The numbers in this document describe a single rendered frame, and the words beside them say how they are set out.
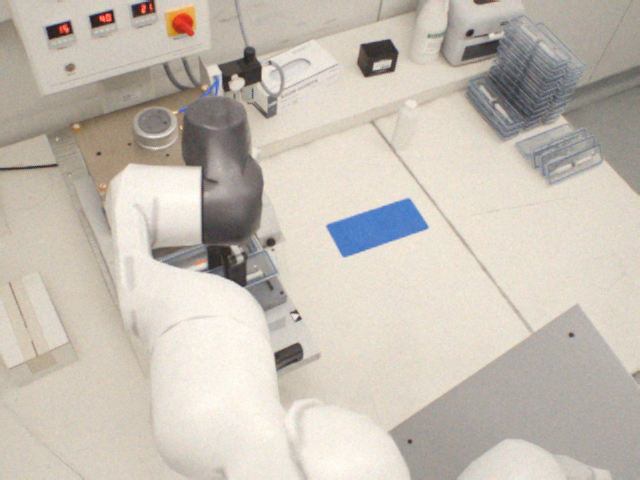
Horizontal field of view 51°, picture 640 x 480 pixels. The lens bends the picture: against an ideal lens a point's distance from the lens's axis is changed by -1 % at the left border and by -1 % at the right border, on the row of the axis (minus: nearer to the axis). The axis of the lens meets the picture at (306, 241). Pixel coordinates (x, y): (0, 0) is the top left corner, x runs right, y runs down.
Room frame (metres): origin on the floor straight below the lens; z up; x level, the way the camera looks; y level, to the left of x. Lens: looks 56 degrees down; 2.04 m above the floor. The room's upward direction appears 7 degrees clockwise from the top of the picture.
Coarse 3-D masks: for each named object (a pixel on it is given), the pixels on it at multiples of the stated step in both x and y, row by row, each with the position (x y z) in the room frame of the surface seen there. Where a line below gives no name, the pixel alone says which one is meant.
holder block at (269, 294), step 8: (192, 248) 0.66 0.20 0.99; (168, 256) 0.64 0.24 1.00; (272, 280) 0.62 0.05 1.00; (248, 288) 0.60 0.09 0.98; (256, 288) 0.61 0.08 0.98; (264, 288) 0.61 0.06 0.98; (272, 288) 0.60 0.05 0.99; (280, 288) 0.60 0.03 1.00; (256, 296) 0.59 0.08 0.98; (264, 296) 0.58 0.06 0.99; (272, 296) 0.59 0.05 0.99; (280, 296) 0.59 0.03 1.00; (264, 304) 0.57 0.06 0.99; (272, 304) 0.58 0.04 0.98
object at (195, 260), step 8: (248, 240) 0.69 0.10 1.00; (200, 248) 0.66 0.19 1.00; (240, 248) 0.67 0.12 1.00; (248, 248) 0.67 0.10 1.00; (256, 248) 0.68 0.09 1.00; (176, 256) 0.64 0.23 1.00; (184, 256) 0.64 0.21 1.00; (192, 256) 0.64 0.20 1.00; (200, 256) 0.64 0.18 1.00; (168, 264) 0.62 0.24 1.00; (176, 264) 0.62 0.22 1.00; (184, 264) 0.62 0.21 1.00; (192, 264) 0.62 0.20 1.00; (200, 264) 0.63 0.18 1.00; (200, 272) 0.61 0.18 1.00
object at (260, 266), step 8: (248, 256) 0.63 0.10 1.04; (256, 256) 0.63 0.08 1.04; (264, 256) 0.63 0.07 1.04; (248, 264) 0.61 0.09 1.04; (256, 264) 0.62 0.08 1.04; (264, 264) 0.62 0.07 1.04; (272, 264) 0.62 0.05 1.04; (208, 272) 0.59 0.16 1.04; (216, 272) 0.59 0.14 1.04; (248, 272) 0.60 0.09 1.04; (256, 272) 0.60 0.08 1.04; (264, 272) 0.60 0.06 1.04; (272, 272) 0.61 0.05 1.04; (248, 280) 0.58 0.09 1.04; (256, 280) 0.59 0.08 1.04
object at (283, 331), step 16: (256, 240) 0.72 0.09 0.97; (288, 304) 0.59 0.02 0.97; (272, 320) 0.53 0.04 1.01; (288, 320) 0.56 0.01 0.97; (272, 336) 0.52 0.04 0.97; (288, 336) 0.52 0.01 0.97; (304, 336) 0.53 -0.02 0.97; (304, 352) 0.50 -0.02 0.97; (320, 352) 0.50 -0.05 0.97; (288, 368) 0.47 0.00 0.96
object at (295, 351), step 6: (288, 348) 0.48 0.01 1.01; (294, 348) 0.48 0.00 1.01; (300, 348) 0.49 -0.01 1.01; (276, 354) 0.47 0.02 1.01; (282, 354) 0.47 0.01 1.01; (288, 354) 0.47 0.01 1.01; (294, 354) 0.48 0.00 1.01; (300, 354) 0.48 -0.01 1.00; (276, 360) 0.46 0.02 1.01; (282, 360) 0.46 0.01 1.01; (288, 360) 0.47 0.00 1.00; (300, 360) 0.48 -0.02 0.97; (276, 366) 0.46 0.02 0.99
